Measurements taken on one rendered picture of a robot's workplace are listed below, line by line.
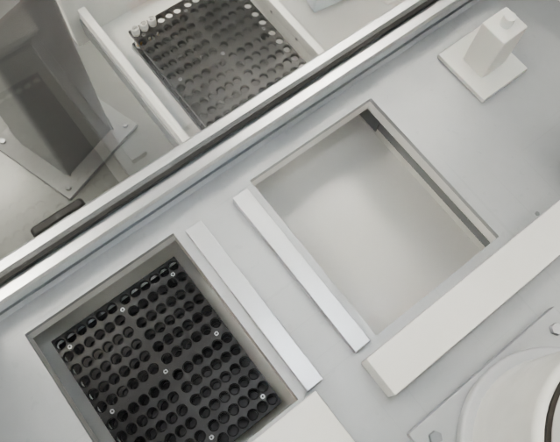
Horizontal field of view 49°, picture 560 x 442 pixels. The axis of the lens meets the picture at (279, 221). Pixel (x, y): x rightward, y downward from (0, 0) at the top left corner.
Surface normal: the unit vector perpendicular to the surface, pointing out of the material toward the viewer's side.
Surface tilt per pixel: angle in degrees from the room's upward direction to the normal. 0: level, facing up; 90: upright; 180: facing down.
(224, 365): 0
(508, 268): 0
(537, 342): 0
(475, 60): 90
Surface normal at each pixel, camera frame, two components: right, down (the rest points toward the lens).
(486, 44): -0.79, 0.56
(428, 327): 0.04, -0.34
